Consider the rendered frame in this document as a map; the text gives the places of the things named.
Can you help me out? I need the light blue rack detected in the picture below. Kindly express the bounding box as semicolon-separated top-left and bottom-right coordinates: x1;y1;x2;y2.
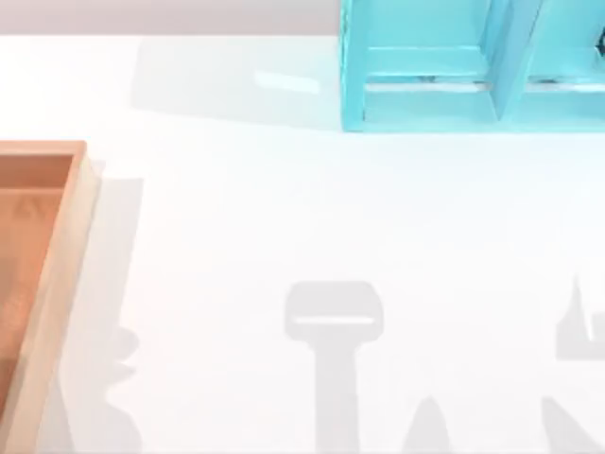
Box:
338;0;605;134

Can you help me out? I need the shallow salmon-coloured box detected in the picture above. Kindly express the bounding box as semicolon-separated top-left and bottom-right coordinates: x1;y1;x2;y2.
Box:
0;140;102;454

